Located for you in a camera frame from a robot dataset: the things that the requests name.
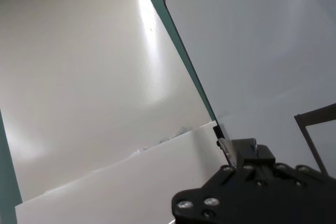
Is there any black robot print poster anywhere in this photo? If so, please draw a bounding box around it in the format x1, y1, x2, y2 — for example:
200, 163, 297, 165
0, 0, 238, 224

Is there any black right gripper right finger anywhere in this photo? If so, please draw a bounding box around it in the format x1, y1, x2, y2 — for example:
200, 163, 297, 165
234, 137, 276, 167

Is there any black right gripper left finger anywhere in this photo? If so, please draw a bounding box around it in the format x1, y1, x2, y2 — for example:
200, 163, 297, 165
216, 137, 238, 168

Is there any black tape frame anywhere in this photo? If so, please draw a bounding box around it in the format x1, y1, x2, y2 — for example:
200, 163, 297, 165
293, 102, 336, 176

